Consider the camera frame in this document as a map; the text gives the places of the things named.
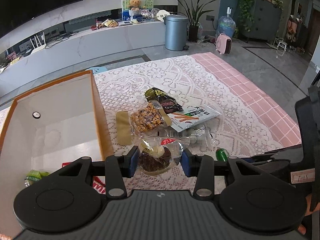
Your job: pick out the white television console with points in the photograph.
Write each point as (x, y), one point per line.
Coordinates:
(100, 45)

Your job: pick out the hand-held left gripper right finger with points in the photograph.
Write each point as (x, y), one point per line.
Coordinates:
(186, 163)

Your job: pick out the brown teddy bear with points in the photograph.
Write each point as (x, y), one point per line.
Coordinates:
(134, 4)

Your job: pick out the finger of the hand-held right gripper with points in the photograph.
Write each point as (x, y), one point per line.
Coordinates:
(265, 158)

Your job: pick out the light blue round stool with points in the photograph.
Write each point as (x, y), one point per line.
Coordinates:
(97, 70)

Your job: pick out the pink checked tablecloth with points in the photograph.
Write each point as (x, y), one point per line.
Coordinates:
(237, 80)

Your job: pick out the clear dark cake snack packet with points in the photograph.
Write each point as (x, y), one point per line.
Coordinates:
(155, 162)

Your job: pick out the light green snack packet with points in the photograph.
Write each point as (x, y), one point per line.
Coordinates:
(36, 177)

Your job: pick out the large red snack packet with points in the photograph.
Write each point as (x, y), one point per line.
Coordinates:
(98, 186)

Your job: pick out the red green snack packet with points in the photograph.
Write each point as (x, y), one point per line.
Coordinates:
(222, 155)

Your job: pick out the grey blue trash can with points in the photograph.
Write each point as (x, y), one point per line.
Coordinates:
(176, 32)

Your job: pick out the pile of snack packets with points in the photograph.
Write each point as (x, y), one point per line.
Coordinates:
(107, 24)

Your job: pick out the person's right hand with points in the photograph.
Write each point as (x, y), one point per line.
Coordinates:
(309, 205)

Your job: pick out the white biscuit stick packet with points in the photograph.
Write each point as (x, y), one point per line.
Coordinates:
(197, 116)

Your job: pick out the beige snack packet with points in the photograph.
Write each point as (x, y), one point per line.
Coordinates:
(123, 130)

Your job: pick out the potted long leaf plant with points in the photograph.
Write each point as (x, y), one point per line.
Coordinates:
(193, 33)

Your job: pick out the pink space heater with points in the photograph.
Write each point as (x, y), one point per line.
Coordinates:
(224, 43)

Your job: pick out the black television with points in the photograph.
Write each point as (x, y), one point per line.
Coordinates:
(37, 0)

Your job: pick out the blue water bottle with pump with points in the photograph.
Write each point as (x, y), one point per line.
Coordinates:
(226, 25)

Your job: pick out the round black white tag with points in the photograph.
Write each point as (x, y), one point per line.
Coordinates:
(36, 114)

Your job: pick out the clear orange nut snack packet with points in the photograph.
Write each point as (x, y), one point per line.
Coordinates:
(147, 118)

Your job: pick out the green white picture board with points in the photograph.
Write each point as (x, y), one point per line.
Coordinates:
(147, 3)

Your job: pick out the grey drawer cabinet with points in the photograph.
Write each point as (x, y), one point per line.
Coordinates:
(265, 20)

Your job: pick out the wall socket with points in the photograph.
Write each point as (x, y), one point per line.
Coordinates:
(210, 17)

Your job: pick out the white kitchen scale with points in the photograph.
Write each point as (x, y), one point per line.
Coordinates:
(125, 23)

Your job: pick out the white step stool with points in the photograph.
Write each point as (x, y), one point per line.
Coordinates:
(282, 45)

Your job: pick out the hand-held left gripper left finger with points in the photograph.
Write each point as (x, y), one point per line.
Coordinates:
(133, 163)

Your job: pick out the orange cardboard box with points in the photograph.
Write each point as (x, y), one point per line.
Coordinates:
(62, 120)

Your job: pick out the white router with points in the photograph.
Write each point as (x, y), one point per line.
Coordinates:
(37, 48)

